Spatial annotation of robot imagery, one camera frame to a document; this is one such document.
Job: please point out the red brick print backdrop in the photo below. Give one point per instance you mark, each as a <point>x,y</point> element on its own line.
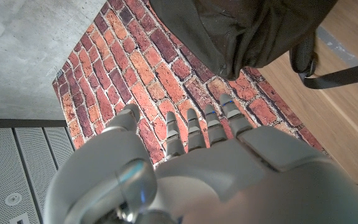
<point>166,77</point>

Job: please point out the black backpack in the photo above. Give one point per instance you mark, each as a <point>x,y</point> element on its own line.
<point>244,31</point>

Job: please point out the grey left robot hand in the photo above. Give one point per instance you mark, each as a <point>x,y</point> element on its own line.
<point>216,180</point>

